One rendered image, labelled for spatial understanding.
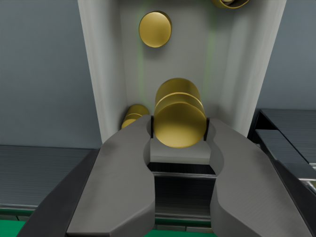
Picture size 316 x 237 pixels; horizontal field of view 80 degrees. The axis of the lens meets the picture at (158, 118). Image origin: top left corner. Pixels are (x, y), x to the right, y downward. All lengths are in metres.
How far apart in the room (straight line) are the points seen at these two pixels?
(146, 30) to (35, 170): 0.28
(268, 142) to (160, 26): 0.17
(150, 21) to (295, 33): 0.19
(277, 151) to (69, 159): 0.31
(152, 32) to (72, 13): 0.13
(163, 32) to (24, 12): 0.20
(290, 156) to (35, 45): 0.35
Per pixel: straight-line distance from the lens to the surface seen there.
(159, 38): 0.21
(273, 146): 0.25
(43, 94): 0.36
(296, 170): 0.21
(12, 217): 0.35
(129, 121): 0.25
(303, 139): 0.28
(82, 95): 0.33
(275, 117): 0.32
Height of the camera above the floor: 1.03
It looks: 60 degrees down
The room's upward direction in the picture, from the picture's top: 173 degrees counter-clockwise
